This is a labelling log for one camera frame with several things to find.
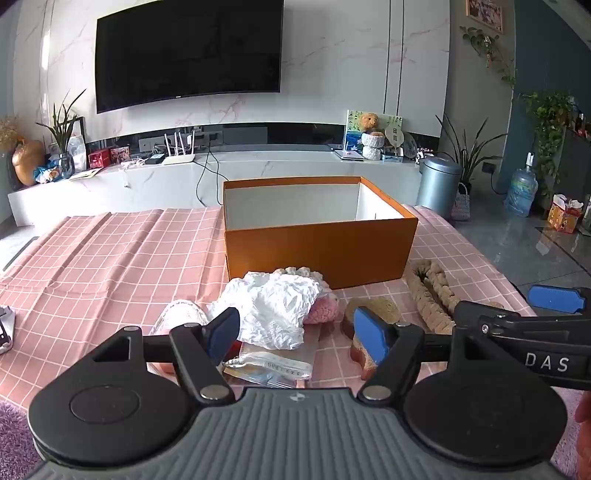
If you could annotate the person's right hand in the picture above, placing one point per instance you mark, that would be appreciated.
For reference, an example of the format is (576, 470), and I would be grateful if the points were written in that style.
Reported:
(583, 429)

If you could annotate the dark cabinet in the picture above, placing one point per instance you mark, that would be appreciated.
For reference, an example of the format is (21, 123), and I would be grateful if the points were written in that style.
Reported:
(577, 175)

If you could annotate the cream crocheted piece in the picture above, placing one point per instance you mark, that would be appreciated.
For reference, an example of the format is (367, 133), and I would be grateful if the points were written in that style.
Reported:
(302, 272)

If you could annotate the red gift bag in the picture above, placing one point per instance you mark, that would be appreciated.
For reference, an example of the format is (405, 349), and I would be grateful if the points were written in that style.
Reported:
(564, 217)

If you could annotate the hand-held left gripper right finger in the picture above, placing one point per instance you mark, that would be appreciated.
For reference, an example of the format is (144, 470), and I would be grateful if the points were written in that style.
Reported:
(371, 337)

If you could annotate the green and blue painting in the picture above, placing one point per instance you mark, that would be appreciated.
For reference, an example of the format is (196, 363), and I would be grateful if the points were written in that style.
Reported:
(353, 131)

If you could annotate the brown teddy bear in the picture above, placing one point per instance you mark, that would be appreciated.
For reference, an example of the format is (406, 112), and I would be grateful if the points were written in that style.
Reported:
(369, 121)

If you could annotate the white round plush pad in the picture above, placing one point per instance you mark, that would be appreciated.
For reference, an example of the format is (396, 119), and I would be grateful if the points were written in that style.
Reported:
(182, 316)

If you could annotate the yellow envelope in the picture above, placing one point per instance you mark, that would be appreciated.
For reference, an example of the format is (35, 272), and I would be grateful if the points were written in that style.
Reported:
(85, 174)

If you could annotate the brown toast plush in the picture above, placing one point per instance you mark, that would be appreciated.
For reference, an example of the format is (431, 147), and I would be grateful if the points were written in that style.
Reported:
(376, 309)

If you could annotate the grey trash can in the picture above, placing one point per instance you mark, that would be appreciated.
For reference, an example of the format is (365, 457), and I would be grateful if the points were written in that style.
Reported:
(438, 189)

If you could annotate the pink checked tablecloth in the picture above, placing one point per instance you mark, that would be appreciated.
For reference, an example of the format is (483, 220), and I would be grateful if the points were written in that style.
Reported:
(115, 277)

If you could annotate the woven basket bag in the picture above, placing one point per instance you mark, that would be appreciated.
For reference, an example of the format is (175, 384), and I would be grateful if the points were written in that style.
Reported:
(461, 205)

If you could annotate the black television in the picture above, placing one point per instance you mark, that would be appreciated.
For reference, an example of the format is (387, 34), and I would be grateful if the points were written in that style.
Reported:
(184, 50)

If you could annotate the white router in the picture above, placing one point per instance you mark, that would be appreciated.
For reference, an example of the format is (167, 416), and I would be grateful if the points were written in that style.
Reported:
(178, 158)

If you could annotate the beige braided slipper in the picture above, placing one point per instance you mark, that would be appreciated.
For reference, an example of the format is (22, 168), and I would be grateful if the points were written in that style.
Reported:
(431, 295)

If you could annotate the grey metal object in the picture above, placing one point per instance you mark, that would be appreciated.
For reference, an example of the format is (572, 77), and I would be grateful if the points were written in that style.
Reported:
(5, 330)

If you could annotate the white cloth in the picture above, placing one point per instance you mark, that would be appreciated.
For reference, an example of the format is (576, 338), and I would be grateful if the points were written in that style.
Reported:
(272, 309)

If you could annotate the framed wall picture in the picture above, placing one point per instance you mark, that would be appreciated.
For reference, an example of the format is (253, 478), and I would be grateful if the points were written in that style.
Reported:
(485, 14)

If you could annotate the pink box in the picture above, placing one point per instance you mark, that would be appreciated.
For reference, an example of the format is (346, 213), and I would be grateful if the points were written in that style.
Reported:
(120, 154)

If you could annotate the blue snack bag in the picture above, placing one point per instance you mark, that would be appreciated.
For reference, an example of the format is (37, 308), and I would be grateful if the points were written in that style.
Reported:
(46, 174)

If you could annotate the teddy bear in white pot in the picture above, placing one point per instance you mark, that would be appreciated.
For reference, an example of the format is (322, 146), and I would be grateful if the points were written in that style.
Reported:
(373, 145)

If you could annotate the dried flowers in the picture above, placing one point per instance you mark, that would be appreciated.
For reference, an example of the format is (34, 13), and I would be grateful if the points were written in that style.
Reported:
(8, 131)

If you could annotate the long-leaf potted plant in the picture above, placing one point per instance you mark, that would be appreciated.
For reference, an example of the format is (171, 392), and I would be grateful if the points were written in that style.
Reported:
(468, 152)

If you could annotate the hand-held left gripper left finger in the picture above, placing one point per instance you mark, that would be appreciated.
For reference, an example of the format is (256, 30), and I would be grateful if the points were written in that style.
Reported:
(225, 333)

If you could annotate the hanging vine plant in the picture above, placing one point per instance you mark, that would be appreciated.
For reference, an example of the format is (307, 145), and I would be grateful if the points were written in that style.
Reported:
(487, 46)

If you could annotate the tall leafy plant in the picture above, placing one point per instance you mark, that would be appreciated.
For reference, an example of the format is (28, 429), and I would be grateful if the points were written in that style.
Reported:
(549, 124)

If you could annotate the white marble tv console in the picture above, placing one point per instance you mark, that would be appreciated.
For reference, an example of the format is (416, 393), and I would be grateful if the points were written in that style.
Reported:
(277, 173)

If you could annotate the golden vase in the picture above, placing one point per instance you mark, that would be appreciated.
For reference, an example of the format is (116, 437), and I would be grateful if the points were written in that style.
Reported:
(28, 161)

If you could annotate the clear plastic packet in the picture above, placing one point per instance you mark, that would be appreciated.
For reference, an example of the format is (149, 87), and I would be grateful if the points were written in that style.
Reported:
(277, 364)

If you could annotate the round hand fan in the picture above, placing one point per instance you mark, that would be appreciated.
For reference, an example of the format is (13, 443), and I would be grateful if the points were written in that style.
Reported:
(396, 138)

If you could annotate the red box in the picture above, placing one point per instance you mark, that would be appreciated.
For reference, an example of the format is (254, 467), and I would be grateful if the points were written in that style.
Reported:
(99, 159)

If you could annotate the blue water bottle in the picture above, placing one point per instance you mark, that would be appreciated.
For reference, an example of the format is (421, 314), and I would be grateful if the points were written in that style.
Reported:
(521, 191)

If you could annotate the orange cardboard box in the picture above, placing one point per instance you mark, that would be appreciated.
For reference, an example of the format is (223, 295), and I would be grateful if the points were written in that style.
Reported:
(323, 249)

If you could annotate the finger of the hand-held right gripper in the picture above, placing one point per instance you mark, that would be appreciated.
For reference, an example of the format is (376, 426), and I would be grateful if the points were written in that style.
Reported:
(554, 299)
(475, 314)

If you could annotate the purple rug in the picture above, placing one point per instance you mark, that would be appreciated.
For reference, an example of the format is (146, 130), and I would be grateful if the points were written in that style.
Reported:
(16, 443)

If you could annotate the pink crocheted toy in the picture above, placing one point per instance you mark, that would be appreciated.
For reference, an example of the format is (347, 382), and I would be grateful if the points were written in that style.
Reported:
(323, 310)

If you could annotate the grey laptop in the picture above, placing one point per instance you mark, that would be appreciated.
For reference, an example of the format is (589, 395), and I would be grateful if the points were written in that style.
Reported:
(348, 154)

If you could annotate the green plant in glass vase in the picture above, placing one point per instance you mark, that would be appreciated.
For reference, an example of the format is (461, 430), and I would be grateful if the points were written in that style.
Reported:
(62, 134)

